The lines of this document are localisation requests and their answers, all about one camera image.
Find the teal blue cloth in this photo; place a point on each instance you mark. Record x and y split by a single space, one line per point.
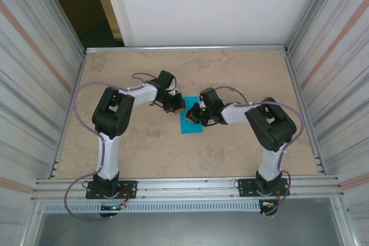
191 128

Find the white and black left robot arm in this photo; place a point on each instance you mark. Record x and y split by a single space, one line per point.
111 156

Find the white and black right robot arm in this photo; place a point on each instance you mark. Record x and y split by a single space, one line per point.
269 162

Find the small circuit board green light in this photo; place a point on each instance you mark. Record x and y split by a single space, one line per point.
111 208

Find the translucent corrugated side panel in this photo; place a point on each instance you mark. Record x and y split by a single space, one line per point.
23 84
346 84

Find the thin aluminium table edge rail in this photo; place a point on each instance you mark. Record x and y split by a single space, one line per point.
187 47

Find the wide aluminium mounting rail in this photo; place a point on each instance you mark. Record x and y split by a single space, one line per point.
187 188

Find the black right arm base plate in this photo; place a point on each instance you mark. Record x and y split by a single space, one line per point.
245 187

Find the aluminium side rail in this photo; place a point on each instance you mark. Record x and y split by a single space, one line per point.
297 90
80 70

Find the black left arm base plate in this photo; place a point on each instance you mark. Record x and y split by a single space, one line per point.
129 189

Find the tan wooden door frame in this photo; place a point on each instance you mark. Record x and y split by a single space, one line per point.
105 4

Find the aluminium upright post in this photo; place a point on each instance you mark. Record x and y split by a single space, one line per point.
312 12
64 24

